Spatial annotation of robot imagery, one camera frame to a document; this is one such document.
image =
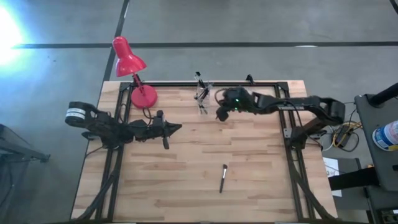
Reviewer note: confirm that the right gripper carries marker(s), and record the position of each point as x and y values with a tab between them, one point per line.
237	99

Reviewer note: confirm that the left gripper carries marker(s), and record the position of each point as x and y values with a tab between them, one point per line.
152	130

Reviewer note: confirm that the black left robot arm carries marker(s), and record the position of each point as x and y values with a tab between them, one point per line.
102	130

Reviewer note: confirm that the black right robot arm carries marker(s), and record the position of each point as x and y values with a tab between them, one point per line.
295	104

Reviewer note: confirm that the clear acrylic container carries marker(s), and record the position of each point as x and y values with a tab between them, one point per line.
203	107

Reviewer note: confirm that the black clamp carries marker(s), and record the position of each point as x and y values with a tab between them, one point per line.
249	79

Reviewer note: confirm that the red desk lamp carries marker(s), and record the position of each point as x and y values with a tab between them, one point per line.
143	97

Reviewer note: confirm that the thick black powder brush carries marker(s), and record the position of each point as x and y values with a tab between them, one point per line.
222	180

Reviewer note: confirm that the white paper sheet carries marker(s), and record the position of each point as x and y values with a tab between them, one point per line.
330	165

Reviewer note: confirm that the black power adapter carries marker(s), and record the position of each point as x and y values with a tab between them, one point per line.
343	133

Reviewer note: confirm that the black cart leg bar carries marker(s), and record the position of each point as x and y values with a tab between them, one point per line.
354	179

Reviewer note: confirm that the grey cart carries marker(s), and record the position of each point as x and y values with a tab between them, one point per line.
370	137

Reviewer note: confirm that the grey stand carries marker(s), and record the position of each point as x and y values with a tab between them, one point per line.
21	151

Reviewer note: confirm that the white blue wipes canister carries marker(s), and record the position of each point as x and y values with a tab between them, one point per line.
387	137

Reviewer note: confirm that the black aluminium table frame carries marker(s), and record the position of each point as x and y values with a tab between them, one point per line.
174	84

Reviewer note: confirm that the black post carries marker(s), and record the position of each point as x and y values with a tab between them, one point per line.
384	95

